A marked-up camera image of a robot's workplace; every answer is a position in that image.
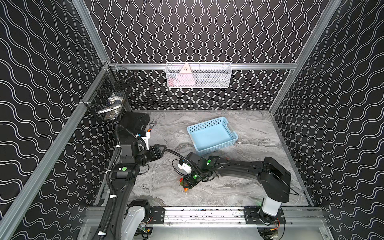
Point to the black wire corner basket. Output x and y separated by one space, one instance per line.
118 80

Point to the pink triangular object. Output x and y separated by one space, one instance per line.
185 77

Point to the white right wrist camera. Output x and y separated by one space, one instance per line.
185 168

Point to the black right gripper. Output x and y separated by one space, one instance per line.
188 183

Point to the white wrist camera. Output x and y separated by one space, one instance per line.
185 168
146 136

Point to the light blue perforated plastic basket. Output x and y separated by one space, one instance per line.
212 135

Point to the white wire wall basket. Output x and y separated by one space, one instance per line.
209 75

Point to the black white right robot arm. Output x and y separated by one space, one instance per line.
274 178

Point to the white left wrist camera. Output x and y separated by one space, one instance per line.
146 136

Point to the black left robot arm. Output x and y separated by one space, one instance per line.
133 153

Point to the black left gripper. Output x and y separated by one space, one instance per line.
156 151

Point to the black plastic case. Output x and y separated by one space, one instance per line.
135 122

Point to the white items in corner basket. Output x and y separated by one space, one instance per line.
114 107

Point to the orange handled wrench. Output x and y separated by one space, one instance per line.
151 126

